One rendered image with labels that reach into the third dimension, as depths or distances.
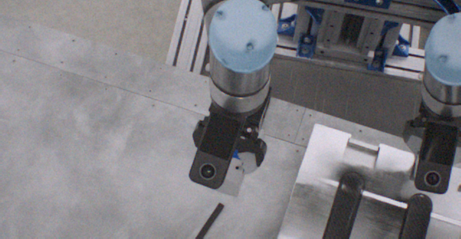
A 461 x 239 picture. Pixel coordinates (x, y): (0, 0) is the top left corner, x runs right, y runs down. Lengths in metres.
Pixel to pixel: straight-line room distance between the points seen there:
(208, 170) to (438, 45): 0.33
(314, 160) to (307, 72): 0.88
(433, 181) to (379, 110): 1.03
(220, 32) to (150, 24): 1.57
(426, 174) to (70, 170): 0.58
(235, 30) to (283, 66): 1.26
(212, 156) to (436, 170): 0.30
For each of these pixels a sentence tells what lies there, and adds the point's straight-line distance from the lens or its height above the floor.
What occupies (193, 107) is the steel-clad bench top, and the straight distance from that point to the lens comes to 1.52.
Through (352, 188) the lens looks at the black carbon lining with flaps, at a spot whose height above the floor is 0.88.
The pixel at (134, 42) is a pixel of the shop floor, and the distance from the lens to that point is 2.53.
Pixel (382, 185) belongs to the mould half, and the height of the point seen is 0.89.
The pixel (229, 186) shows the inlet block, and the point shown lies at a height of 0.93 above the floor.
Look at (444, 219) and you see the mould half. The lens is 1.40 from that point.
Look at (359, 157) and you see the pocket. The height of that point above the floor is 0.86.
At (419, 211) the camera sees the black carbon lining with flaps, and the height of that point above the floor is 0.88.
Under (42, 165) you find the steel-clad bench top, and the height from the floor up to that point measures 0.80.
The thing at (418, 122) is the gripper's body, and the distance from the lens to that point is 1.25.
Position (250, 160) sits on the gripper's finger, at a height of 1.01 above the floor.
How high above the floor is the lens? 2.15
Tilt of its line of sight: 62 degrees down
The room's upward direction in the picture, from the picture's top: 5 degrees clockwise
